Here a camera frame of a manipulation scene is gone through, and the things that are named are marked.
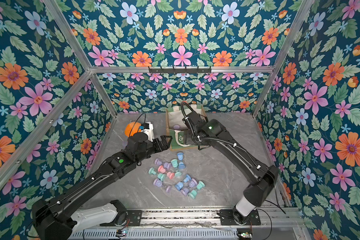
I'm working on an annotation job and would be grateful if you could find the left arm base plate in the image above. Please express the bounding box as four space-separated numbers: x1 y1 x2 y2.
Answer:
100 210 143 227

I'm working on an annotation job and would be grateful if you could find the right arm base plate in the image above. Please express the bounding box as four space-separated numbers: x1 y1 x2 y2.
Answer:
217 209 261 226

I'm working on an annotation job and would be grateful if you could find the green canvas Christmas bag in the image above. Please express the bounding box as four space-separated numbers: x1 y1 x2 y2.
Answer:
166 106 198 151

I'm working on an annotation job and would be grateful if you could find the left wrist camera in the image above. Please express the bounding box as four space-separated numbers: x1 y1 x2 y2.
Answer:
140 122 155 142

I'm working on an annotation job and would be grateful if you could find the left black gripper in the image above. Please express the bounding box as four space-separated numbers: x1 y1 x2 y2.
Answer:
133 135 173 165

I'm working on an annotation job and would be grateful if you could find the orange whale toy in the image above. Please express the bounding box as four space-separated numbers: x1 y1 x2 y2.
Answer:
125 122 142 137

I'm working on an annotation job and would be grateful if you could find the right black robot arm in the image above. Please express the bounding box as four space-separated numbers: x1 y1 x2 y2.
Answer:
180 102 279 225

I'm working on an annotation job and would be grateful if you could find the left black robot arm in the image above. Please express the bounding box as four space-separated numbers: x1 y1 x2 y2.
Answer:
32 133 172 240

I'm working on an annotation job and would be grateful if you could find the black hook rail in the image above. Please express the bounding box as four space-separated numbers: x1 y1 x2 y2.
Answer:
148 67 212 74

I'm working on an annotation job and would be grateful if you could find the blue hourglass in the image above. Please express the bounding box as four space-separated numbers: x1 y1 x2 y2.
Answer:
177 152 184 161
175 182 184 191

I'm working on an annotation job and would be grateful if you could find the blue hourglass bottom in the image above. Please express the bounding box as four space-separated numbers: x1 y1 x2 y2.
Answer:
175 182 184 191

